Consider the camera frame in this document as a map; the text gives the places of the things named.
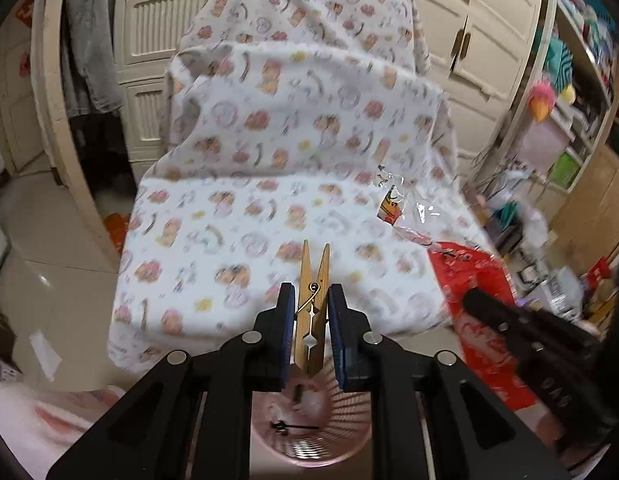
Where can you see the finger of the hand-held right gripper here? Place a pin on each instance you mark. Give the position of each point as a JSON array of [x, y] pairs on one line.
[[494, 310]]

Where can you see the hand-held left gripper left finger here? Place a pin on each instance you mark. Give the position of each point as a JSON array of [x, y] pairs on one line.
[[287, 340]]

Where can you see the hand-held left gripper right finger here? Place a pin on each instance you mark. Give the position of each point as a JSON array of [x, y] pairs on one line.
[[335, 340]]

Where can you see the wooden clothespin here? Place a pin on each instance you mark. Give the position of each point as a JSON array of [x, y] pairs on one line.
[[304, 330]]

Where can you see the red and clear plastic bag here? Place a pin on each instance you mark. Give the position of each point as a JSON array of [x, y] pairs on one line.
[[484, 280]]

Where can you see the pink plastic basket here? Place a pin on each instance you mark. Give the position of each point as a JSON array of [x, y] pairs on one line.
[[314, 442]]

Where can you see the pile of clutter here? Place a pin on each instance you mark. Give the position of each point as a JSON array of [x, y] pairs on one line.
[[534, 240]]

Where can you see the wooden board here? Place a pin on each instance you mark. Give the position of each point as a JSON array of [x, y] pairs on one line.
[[589, 200]]

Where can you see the orange bag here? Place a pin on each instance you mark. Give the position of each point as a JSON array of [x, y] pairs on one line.
[[115, 230]]

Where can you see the printed blanket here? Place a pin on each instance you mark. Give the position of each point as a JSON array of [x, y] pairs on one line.
[[269, 135]]

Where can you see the pink plush toy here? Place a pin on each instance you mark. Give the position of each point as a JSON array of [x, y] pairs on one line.
[[540, 100]]

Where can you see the yellow ball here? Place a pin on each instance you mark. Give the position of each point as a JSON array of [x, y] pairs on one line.
[[567, 93]]

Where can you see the pink cloth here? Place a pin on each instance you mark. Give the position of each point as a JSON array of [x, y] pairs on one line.
[[39, 425]]

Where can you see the cream wardrobe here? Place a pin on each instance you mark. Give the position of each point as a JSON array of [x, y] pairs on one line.
[[494, 25]]

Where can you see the shelf with folded clothes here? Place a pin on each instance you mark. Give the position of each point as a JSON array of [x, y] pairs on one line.
[[589, 35]]

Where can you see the hanging grey clothes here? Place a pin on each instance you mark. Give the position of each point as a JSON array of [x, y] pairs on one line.
[[89, 35]]

